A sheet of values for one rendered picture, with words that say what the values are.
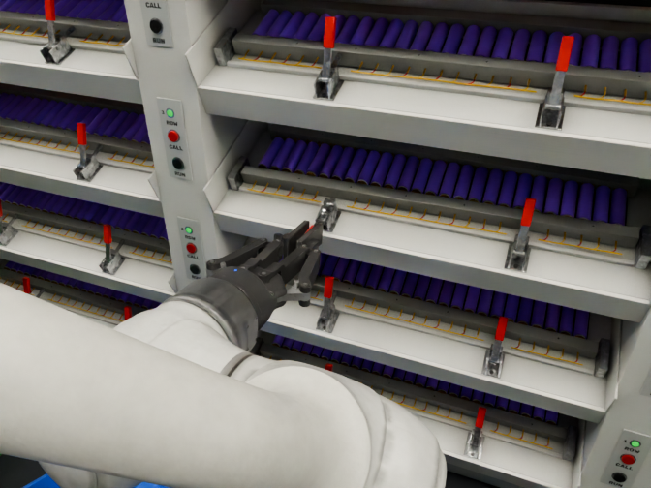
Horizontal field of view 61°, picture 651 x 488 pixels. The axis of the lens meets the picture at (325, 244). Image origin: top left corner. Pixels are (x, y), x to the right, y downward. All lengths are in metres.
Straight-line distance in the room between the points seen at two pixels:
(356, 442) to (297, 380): 0.05
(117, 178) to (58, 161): 0.14
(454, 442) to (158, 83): 0.74
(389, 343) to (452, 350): 0.10
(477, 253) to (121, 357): 0.60
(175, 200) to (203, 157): 0.10
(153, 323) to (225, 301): 0.08
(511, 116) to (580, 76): 0.09
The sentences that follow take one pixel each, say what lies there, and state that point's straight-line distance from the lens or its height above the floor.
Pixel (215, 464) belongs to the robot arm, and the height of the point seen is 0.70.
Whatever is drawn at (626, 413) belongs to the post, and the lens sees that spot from 0.89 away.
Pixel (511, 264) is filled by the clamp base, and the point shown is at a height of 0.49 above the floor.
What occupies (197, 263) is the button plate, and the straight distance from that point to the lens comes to 0.94.
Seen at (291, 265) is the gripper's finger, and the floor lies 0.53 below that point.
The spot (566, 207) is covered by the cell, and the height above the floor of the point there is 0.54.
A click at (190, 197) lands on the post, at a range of 0.88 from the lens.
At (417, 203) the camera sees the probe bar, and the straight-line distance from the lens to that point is 0.79.
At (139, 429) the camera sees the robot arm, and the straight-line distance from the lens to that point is 0.24.
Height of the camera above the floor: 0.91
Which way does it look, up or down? 33 degrees down
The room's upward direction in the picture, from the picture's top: straight up
